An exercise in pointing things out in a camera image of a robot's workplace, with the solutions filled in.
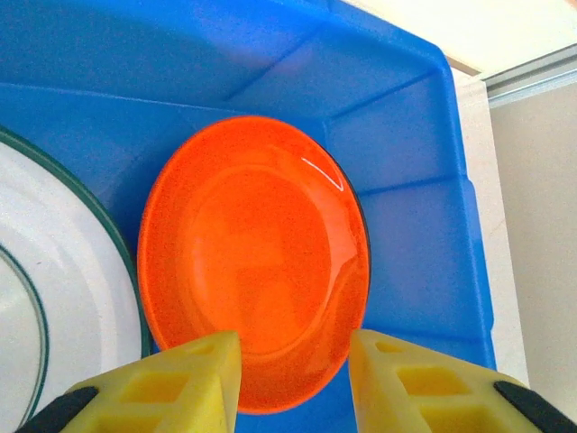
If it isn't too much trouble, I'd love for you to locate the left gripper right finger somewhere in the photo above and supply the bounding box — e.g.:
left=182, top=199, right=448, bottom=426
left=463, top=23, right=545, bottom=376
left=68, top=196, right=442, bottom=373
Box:
left=349, top=329, right=577, bottom=433

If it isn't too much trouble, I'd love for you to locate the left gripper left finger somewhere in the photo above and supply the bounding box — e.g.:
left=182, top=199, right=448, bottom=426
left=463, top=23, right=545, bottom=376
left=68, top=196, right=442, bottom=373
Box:
left=13, top=331, right=243, bottom=433

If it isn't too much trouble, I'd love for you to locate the white plate green clover motif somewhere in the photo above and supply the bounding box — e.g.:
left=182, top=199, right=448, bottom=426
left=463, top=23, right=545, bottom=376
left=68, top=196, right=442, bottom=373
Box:
left=0, top=125, right=152, bottom=433

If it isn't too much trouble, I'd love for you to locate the orange plate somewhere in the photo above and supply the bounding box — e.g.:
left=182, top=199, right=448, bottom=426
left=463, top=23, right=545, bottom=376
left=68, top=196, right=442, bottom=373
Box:
left=137, top=115, right=374, bottom=415

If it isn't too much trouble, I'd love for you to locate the blue plastic bin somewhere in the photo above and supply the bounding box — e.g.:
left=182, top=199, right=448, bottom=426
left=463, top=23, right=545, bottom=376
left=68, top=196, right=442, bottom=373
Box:
left=0, top=0, right=497, bottom=433

